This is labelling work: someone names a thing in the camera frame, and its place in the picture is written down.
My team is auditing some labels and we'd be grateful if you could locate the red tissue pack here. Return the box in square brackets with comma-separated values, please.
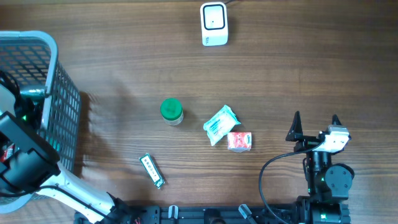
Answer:
[227, 132, 252, 152]

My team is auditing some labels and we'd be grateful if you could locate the teal wet wipes pack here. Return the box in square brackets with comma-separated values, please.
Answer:
[203, 105, 241, 146]

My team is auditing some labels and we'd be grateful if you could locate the green lid jar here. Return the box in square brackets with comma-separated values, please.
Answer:
[160, 98, 183, 126]

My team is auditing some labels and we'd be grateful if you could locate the green white candy bar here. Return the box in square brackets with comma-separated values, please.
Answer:
[139, 154, 165, 189]

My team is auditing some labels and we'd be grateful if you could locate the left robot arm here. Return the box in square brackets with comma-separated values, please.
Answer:
[1, 72, 136, 223]

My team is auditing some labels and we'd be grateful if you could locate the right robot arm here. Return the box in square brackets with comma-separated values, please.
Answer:
[285, 111, 354, 224]

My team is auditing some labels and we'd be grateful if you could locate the white barcode scanner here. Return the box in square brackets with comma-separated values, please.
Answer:
[200, 2, 229, 47]

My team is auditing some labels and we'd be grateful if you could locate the grey plastic mesh basket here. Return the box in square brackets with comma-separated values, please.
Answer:
[1, 30, 81, 213]

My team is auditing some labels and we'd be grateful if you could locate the red snack stick pack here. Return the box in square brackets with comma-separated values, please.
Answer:
[0, 143, 15, 162]

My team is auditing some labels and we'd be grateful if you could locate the black mounting rail base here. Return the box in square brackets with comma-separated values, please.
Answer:
[73, 203, 351, 224]

